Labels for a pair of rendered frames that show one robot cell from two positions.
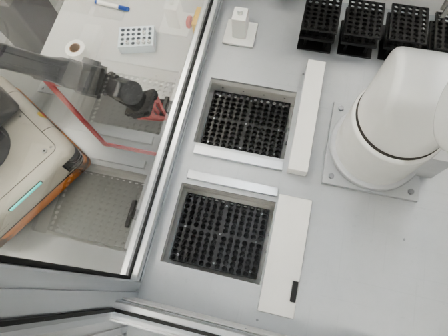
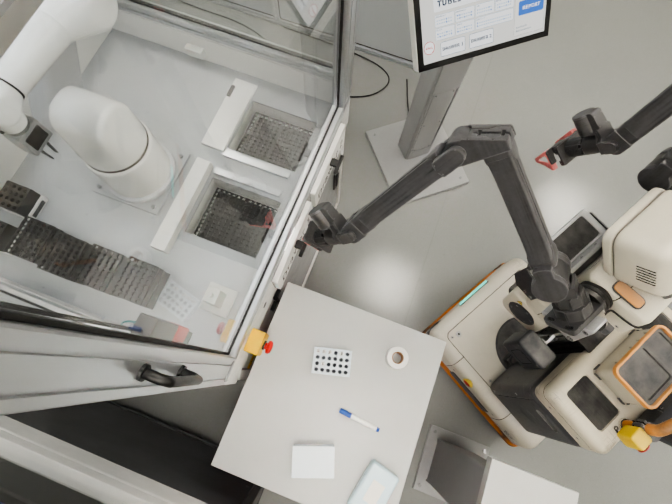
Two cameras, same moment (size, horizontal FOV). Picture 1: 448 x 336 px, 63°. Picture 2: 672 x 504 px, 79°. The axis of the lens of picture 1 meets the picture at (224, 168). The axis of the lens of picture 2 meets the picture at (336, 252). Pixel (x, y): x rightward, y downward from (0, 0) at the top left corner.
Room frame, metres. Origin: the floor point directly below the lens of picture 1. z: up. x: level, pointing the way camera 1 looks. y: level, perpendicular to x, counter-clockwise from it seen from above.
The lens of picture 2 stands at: (0.92, 0.21, 2.16)
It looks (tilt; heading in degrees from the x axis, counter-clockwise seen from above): 74 degrees down; 175
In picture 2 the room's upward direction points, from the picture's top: 5 degrees clockwise
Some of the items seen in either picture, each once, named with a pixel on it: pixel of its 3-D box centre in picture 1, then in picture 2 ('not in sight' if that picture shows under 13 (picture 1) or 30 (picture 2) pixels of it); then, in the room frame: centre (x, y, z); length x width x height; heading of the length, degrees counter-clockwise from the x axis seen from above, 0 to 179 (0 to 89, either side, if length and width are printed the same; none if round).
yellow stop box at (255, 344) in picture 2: not in sight; (257, 342); (0.83, 0.00, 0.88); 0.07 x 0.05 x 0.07; 159
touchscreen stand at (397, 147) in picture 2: not in sight; (438, 105); (-0.29, 0.75, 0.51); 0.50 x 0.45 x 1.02; 19
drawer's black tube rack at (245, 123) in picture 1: (245, 128); not in sight; (0.45, -0.08, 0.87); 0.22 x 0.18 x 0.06; 69
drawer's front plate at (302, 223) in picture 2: not in sight; (293, 245); (0.52, 0.11, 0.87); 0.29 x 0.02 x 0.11; 159
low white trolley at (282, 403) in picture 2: not in sight; (332, 394); (1.01, 0.24, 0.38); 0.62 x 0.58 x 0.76; 159
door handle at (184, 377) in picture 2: not in sight; (176, 377); (0.92, -0.04, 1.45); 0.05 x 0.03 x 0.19; 69
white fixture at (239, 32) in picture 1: (240, 22); not in sight; (0.71, -0.11, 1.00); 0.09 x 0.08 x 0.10; 69
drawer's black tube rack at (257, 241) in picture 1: (221, 235); not in sight; (0.15, 0.04, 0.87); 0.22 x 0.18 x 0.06; 69
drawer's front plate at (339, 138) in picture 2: not in sight; (328, 165); (0.23, 0.22, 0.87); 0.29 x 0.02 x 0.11; 159
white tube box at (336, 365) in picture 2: not in sight; (331, 361); (0.89, 0.23, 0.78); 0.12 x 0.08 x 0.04; 83
